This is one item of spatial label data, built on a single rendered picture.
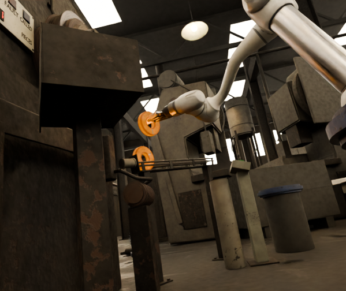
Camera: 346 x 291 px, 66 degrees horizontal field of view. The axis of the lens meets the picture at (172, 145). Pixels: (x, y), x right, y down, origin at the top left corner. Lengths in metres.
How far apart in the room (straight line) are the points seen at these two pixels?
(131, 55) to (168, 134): 3.43
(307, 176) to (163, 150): 1.96
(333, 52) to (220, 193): 0.99
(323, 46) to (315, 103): 3.34
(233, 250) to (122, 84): 1.29
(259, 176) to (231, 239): 1.55
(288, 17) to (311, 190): 2.51
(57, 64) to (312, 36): 0.81
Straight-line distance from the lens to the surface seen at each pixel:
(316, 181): 3.44
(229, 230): 1.66
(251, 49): 1.34
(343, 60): 1.01
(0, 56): 1.15
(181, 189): 3.82
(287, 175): 3.27
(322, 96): 4.49
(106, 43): 0.64
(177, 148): 3.92
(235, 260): 1.68
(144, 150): 1.65
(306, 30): 1.07
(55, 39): 0.62
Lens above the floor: 0.30
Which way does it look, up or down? 16 degrees up
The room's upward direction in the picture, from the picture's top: 9 degrees counter-clockwise
